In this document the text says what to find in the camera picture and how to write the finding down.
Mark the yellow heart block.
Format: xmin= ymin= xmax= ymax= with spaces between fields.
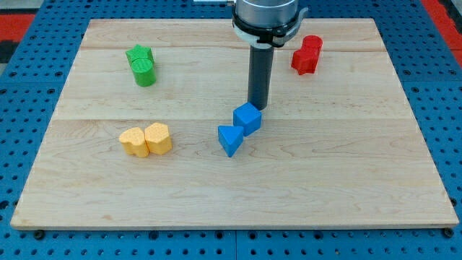
xmin=118 ymin=127 xmax=149 ymax=158

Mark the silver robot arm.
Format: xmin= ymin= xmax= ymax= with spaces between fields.
xmin=193 ymin=0 xmax=310 ymax=49

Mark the green star block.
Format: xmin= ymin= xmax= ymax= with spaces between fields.
xmin=126 ymin=45 xmax=154 ymax=66

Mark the wooden board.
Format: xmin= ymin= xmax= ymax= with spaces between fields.
xmin=11 ymin=19 xmax=459 ymax=230

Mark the yellow pentagon block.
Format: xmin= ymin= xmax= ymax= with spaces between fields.
xmin=144 ymin=122 xmax=173 ymax=155

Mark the blue triangle block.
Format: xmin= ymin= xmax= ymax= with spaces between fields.
xmin=217 ymin=126 xmax=244 ymax=157

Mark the red cylinder block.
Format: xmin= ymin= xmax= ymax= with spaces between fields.
xmin=302 ymin=35 xmax=323 ymax=51

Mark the green cylinder block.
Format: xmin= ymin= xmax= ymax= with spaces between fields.
xmin=131 ymin=58 xmax=156 ymax=87

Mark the red star block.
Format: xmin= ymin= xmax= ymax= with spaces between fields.
xmin=291 ymin=48 xmax=320 ymax=75

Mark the blue cube block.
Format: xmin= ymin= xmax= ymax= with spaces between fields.
xmin=233 ymin=103 xmax=262 ymax=137

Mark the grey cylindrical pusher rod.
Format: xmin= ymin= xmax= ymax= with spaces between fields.
xmin=248 ymin=46 xmax=274 ymax=111

